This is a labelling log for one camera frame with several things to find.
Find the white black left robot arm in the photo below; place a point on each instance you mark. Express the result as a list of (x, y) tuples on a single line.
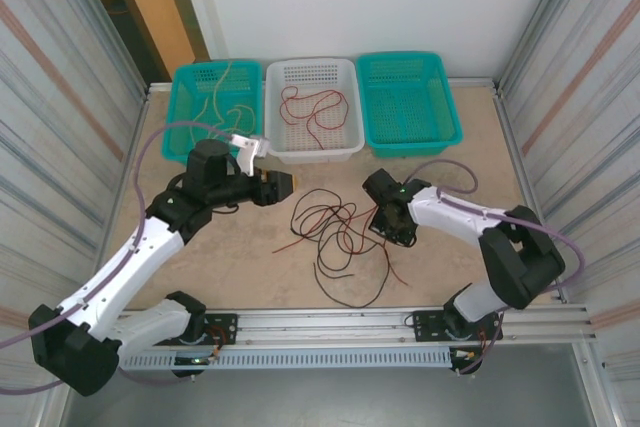
[(140, 257)]

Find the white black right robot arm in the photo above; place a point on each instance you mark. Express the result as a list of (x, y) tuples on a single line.
[(450, 214)]

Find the teal plastic basket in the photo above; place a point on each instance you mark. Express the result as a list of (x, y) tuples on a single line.
[(450, 122), (170, 147)]

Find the white plastic basket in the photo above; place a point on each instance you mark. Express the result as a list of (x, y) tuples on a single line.
[(272, 97)]

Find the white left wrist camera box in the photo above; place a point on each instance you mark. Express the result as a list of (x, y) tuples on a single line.
[(250, 147)]

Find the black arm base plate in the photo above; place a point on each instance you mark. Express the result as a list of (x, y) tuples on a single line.
[(425, 322), (225, 322)]

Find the aluminium table frame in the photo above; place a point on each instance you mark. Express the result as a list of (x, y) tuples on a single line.
[(325, 319)]

